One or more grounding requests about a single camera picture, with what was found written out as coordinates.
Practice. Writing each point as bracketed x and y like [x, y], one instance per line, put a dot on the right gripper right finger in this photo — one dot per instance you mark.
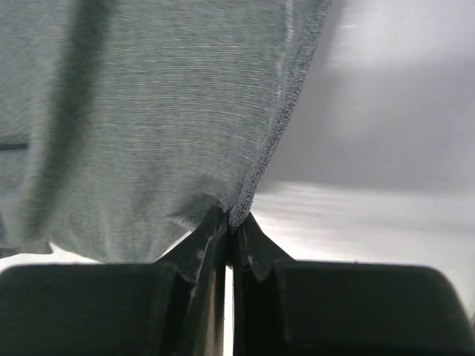
[285, 306]

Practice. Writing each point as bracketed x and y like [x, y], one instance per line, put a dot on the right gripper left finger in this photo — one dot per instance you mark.
[174, 306]

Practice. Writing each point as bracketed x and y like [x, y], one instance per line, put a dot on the grey cloth placemat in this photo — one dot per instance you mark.
[123, 122]

